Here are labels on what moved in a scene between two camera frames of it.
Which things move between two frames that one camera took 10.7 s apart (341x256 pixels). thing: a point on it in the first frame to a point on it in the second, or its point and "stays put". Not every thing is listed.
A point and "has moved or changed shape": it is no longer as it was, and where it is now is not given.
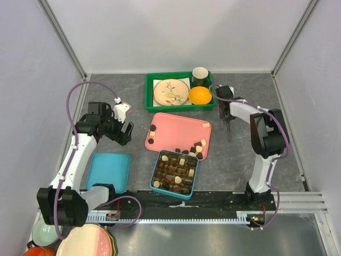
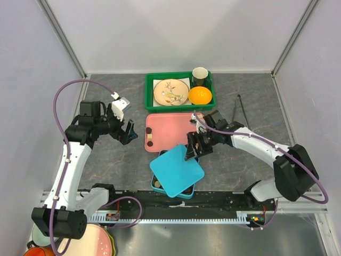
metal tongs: x=228 y=128 has moved or changed shape
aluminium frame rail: x=60 y=36 stays put
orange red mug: x=40 y=251 stays put
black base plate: x=238 y=200 stays put
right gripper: x=225 y=117 to x=192 y=151
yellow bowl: x=200 y=95 stays put
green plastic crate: x=149 y=101 stays put
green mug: x=201 y=77 stays put
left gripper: x=120 y=137 stays put
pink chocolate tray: x=185 y=136 has moved or changed shape
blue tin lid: x=110 y=169 to x=175 y=173
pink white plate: x=89 y=240 stays put
